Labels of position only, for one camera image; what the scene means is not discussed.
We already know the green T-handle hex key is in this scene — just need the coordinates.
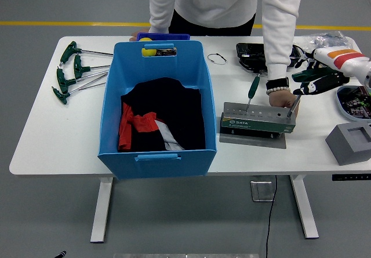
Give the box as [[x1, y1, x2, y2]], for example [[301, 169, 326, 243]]
[[60, 41, 114, 65], [52, 81, 107, 106], [73, 54, 111, 79], [56, 68, 110, 94]]

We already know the large light blue plastic box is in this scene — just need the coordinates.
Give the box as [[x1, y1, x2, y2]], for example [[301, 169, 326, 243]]
[[97, 40, 218, 180]]

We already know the black floor cable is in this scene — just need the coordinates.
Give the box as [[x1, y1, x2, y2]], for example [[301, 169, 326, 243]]
[[265, 176, 278, 258]]

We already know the clear plastic bag of parts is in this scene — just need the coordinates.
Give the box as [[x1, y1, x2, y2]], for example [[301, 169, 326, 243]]
[[301, 31, 363, 53]]

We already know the black red white clothing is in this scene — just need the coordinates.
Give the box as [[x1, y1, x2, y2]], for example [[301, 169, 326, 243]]
[[118, 77, 206, 152]]

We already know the white table leg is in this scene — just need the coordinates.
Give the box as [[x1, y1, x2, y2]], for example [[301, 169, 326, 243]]
[[289, 175, 319, 239], [90, 176, 114, 244]]

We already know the thin wire loop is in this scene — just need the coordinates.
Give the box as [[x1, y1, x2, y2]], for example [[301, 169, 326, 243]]
[[206, 53, 228, 67]]

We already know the white bead bracelet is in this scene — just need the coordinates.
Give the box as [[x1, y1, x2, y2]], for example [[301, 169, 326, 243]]
[[265, 86, 290, 95]]

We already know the black glossy plastic tray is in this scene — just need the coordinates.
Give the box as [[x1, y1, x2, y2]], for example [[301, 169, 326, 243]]
[[235, 42, 304, 73]]

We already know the grey metal hex key rack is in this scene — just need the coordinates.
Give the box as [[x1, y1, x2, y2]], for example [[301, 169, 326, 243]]
[[219, 101, 299, 150]]

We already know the light blue round tray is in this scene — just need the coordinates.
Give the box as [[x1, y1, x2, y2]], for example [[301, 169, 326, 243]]
[[336, 85, 371, 122]]

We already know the yellow ball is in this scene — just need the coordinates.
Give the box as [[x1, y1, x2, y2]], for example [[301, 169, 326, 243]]
[[138, 37, 159, 57]]

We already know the long thick T-handle hex key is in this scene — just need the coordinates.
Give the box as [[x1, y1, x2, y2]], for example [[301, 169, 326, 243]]
[[286, 68, 334, 118]]

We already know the short thin T-handle hex key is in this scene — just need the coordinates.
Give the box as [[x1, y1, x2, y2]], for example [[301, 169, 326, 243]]
[[245, 76, 261, 114]]

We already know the grey block with square recess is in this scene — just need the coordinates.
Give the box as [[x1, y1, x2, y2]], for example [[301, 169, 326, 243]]
[[325, 122, 371, 166]]

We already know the person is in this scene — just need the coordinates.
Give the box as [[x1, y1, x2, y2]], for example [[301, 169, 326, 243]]
[[129, 0, 305, 117]]

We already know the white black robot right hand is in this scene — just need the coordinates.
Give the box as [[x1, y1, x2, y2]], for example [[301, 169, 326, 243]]
[[291, 46, 371, 96]]

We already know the silver floor socket box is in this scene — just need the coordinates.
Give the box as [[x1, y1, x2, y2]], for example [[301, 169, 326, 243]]
[[250, 180, 275, 202]]

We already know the person's left hand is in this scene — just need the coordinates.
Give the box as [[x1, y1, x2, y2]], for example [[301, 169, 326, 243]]
[[268, 89, 299, 117]]

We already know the small dark blue bin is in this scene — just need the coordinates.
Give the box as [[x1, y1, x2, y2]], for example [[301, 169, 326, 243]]
[[136, 32, 191, 42]]

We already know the black table control panel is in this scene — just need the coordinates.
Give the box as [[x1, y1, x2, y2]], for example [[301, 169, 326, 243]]
[[332, 173, 371, 181]]

